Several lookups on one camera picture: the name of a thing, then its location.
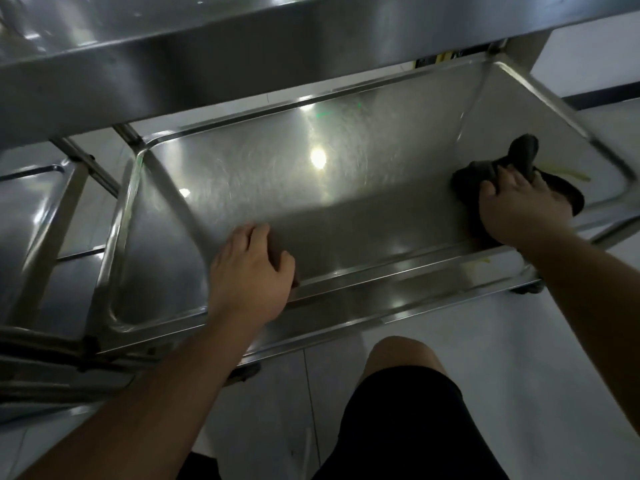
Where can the person's right hand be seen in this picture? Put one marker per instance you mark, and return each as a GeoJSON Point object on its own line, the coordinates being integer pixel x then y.
{"type": "Point", "coordinates": [525, 212]}

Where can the stainless steel cart tray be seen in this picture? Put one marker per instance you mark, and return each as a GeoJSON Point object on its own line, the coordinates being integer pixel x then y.
{"type": "Point", "coordinates": [310, 194]}

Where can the black cart caster wheel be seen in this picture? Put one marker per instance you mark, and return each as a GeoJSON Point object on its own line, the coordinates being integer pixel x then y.
{"type": "Point", "coordinates": [527, 288]}
{"type": "Point", "coordinates": [243, 373]}

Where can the person's left hand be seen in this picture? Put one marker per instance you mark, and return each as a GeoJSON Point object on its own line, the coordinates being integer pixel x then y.
{"type": "Point", "coordinates": [247, 282]}

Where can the dark cleaning cloth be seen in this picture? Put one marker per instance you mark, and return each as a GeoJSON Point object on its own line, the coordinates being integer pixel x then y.
{"type": "Point", "coordinates": [472, 177]}

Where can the person's right forearm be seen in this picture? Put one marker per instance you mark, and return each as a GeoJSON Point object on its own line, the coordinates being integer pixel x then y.
{"type": "Point", "coordinates": [590, 304]}

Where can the stainless steel cart shelf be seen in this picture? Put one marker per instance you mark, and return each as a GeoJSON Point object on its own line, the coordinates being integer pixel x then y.
{"type": "Point", "coordinates": [210, 59]}

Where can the steel tube cart frame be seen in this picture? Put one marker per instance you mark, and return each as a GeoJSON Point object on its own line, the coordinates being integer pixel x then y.
{"type": "Point", "coordinates": [45, 367]}

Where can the black and yellow object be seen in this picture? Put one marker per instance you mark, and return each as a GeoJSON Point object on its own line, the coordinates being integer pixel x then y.
{"type": "Point", "coordinates": [442, 56]}

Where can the person's left fingers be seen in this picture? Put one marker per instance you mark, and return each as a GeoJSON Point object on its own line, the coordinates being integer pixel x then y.
{"type": "Point", "coordinates": [280, 267]}

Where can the person's left forearm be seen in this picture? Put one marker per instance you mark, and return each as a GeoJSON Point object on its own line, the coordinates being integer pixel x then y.
{"type": "Point", "coordinates": [150, 409]}

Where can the neighbouring steel cart tray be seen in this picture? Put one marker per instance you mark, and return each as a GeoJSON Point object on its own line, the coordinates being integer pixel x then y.
{"type": "Point", "coordinates": [35, 229]}

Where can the person's right thumb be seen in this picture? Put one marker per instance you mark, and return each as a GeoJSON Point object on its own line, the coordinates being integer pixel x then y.
{"type": "Point", "coordinates": [488, 190]}

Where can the black shorts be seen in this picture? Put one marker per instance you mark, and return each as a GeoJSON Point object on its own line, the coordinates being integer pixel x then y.
{"type": "Point", "coordinates": [400, 429]}

